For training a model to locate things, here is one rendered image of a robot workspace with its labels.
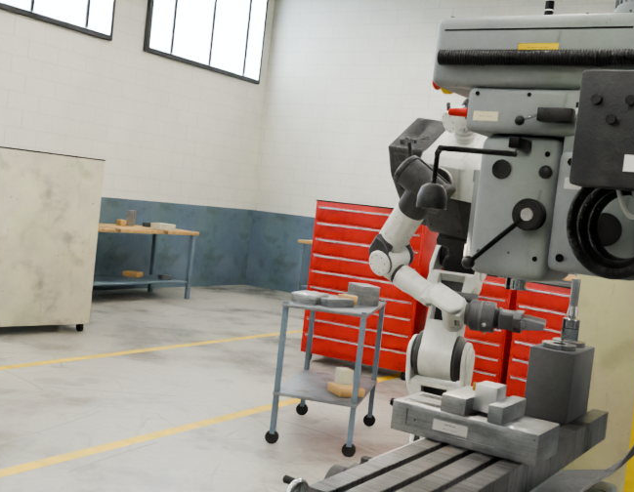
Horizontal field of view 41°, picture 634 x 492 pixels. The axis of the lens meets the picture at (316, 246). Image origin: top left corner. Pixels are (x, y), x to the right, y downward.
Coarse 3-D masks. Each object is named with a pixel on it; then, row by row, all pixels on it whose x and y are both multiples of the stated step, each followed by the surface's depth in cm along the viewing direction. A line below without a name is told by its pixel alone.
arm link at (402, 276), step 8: (408, 248) 261; (392, 256) 256; (400, 256) 258; (408, 256) 260; (392, 264) 255; (400, 264) 258; (408, 264) 262; (392, 272) 257; (400, 272) 256; (408, 272) 255; (416, 272) 256; (392, 280) 259; (400, 280) 256; (408, 280) 254; (416, 280) 253; (424, 280) 254; (400, 288) 257; (408, 288) 254; (416, 288) 252; (424, 288) 251; (416, 296) 253
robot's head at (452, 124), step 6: (444, 114) 249; (444, 120) 250; (450, 120) 247; (456, 120) 246; (462, 120) 247; (444, 126) 251; (450, 126) 248; (456, 126) 247; (462, 126) 248; (450, 132) 250; (456, 132) 253; (462, 132) 251; (468, 132) 251; (462, 138) 251
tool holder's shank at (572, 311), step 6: (576, 282) 237; (576, 288) 237; (576, 294) 237; (570, 300) 238; (576, 300) 237; (570, 306) 238; (576, 306) 237; (570, 312) 237; (576, 312) 237; (570, 318) 238
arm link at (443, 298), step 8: (432, 288) 248; (440, 288) 247; (448, 288) 247; (424, 296) 249; (432, 296) 246; (440, 296) 246; (448, 296) 245; (456, 296) 245; (424, 304) 252; (432, 304) 255; (440, 304) 244; (448, 304) 244; (456, 304) 243; (448, 312) 243; (456, 312) 243
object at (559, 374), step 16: (544, 352) 226; (560, 352) 224; (576, 352) 225; (592, 352) 239; (528, 368) 228; (544, 368) 226; (560, 368) 224; (576, 368) 225; (528, 384) 228; (544, 384) 226; (560, 384) 224; (576, 384) 227; (528, 400) 228; (544, 400) 226; (560, 400) 224; (576, 400) 230; (544, 416) 226; (560, 416) 224; (576, 416) 232
